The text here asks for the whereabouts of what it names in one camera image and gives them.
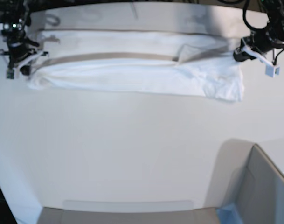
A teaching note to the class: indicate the grey cardboard bin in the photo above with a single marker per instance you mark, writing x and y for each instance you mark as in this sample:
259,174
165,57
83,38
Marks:
258,195

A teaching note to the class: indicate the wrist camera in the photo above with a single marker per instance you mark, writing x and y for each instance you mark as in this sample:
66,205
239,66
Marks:
272,70
10,73

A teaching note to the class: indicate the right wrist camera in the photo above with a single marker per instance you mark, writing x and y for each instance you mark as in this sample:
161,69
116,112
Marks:
10,73

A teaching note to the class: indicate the grey tape strip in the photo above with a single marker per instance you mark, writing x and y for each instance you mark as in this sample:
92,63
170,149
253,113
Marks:
128,207

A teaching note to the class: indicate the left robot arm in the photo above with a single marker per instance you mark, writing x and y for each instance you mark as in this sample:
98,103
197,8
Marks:
275,12

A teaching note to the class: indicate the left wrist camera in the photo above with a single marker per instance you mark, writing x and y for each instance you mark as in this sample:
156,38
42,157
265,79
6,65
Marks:
272,70

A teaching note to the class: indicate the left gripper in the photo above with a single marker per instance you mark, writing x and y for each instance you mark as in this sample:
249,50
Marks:
258,43

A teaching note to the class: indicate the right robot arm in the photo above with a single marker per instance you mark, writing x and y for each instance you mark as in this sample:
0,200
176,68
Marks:
15,17

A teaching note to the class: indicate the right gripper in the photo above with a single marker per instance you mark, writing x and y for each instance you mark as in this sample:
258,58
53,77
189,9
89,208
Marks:
20,50

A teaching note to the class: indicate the white printed t-shirt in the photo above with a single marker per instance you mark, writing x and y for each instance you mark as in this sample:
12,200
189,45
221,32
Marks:
139,61

